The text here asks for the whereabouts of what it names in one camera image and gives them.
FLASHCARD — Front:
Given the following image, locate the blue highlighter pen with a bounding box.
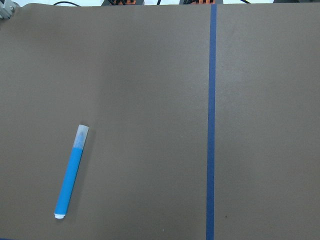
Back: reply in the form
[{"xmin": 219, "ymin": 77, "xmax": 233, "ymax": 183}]
[{"xmin": 54, "ymin": 124, "xmax": 89, "ymax": 220}]

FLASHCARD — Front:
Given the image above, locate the brown paper table mat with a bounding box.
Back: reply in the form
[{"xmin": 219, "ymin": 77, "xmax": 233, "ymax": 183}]
[{"xmin": 0, "ymin": 3, "xmax": 320, "ymax": 240}]

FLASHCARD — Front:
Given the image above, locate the orange black usb hub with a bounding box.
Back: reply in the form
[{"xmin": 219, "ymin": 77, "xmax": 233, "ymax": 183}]
[{"xmin": 101, "ymin": 0, "xmax": 145, "ymax": 7}]

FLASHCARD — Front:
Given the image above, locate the aluminium frame post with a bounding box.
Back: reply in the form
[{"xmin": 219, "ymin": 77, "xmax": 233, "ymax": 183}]
[{"xmin": 0, "ymin": 0, "xmax": 20, "ymax": 20}]

